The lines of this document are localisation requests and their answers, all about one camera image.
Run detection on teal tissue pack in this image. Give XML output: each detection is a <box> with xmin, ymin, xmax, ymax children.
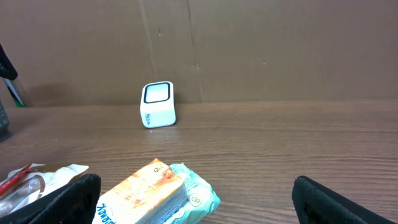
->
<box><xmin>91</xmin><ymin>158</ymin><xmax>222</xmax><ymax>224</ymax></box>

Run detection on red stick packet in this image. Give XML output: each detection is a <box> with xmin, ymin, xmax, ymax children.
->
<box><xmin>0</xmin><ymin>164</ymin><xmax>32</xmax><ymax>196</ymax></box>

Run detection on white barcode scanner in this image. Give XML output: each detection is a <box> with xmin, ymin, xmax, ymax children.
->
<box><xmin>140</xmin><ymin>81</ymin><xmax>177</xmax><ymax>129</ymax></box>

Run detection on beige snack pouch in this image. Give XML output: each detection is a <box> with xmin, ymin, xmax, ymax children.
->
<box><xmin>1</xmin><ymin>163</ymin><xmax>89</xmax><ymax>217</ymax></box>

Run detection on grey plastic mesh basket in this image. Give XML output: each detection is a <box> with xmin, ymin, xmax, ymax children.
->
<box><xmin>0</xmin><ymin>103</ymin><xmax>11</xmax><ymax>142</ymax></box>

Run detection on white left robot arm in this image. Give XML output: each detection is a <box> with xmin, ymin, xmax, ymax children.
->
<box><xmin>0</xmin><ymin>45</ymin><xmax>18</xmax><ymax>80</ymax></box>

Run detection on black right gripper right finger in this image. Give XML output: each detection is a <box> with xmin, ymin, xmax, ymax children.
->
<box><xmin>292</xmin><ymin>176</ymin><xmax>394</xmax><ymax>224</ymax></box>

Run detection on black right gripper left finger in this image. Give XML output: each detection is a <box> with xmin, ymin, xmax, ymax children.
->
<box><xmin>1</xmin><ymin>174</ymin><xmax>101</xmax><ymax>224</ymax></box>

